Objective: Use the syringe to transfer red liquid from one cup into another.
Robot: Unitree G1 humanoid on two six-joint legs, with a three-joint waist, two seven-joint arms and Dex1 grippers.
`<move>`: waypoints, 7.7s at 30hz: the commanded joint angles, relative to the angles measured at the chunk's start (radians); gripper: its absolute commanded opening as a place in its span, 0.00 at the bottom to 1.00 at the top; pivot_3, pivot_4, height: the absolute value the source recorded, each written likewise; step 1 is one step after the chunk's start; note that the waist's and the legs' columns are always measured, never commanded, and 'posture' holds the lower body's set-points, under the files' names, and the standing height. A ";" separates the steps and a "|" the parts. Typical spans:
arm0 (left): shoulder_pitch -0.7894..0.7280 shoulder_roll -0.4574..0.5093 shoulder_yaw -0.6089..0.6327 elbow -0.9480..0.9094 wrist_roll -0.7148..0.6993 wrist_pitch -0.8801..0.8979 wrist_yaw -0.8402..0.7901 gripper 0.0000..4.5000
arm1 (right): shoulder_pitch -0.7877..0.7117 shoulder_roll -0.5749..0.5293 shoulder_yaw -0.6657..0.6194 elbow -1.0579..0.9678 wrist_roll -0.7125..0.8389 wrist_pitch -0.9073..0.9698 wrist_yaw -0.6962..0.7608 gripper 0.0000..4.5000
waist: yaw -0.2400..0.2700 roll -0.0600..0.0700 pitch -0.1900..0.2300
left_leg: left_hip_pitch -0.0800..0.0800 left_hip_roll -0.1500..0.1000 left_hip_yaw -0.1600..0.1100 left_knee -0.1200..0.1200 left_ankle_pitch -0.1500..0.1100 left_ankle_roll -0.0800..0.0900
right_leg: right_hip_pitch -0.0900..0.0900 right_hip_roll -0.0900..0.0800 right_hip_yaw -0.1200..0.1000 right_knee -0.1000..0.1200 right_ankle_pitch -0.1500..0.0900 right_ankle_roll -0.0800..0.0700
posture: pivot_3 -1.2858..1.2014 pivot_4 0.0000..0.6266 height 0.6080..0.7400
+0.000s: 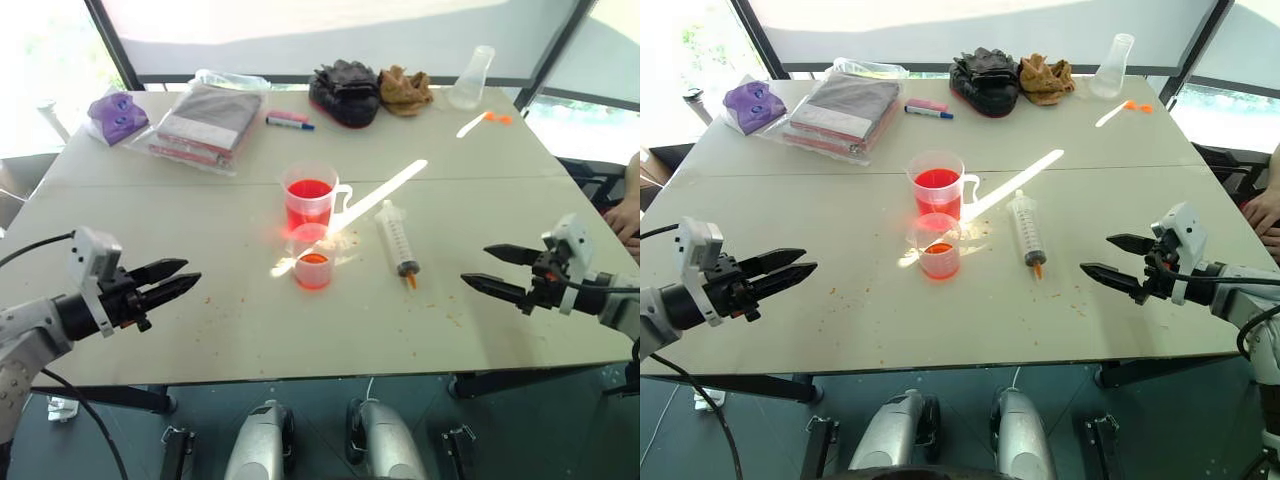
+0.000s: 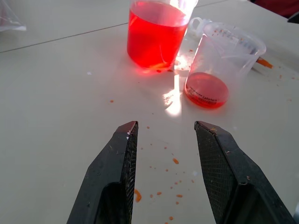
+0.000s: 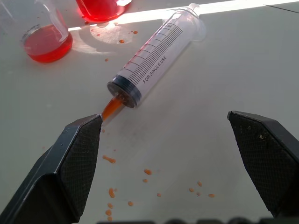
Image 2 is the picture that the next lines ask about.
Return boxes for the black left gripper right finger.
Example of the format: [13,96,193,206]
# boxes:
[194,120,297,224]

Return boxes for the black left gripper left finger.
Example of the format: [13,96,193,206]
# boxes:
[66,120,139,224]

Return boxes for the clear syringe with orange tip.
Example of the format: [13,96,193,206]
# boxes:
[188,17,274,70]

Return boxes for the small clear plastic beaker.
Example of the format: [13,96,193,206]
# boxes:
[184,21,267,109]

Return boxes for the large clear beaker red liquid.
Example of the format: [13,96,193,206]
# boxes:
[126,0,199,70]

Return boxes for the dark grey object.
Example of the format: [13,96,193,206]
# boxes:
[287,11,299,24]

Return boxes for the dark red object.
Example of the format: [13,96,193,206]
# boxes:
[252,0,299,17]

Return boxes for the clear plastic bag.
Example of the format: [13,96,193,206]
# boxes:
[0,0,27,32]

